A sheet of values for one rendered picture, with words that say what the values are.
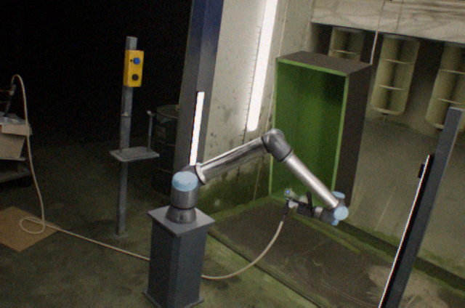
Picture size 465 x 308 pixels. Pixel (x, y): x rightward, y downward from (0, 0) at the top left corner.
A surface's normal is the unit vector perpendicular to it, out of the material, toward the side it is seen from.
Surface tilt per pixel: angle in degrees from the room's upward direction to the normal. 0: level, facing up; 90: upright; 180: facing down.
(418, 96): 90
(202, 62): 90
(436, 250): 57
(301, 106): 102
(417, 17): 90
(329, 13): 90
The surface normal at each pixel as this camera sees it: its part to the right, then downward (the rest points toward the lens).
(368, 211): -0.51, -0.43
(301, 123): -0.69, 0.31
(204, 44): 0.70, 0.29
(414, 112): -0.70, 0.11
